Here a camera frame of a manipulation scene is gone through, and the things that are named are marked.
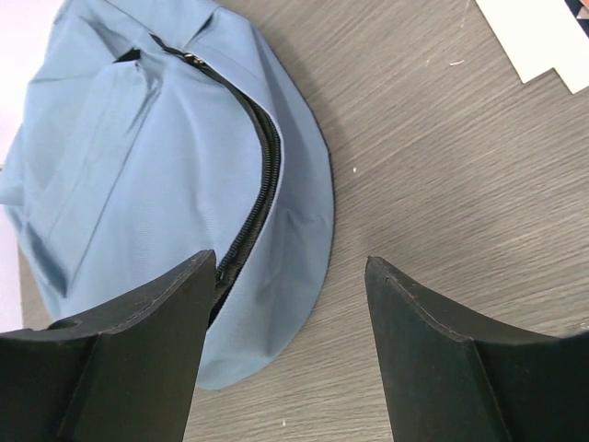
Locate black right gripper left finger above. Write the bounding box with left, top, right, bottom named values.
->
left=1, top=250, right=215, bottom=442

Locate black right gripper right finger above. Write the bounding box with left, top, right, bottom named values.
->
left=364, top=257, right=588, bottom=441

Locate light blue student backpack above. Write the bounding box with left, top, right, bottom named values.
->
left=1, top=1, right=334, bottom=390

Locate patterned white placemat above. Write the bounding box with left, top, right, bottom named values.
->
left=477, top=0, right=588, bottom=94

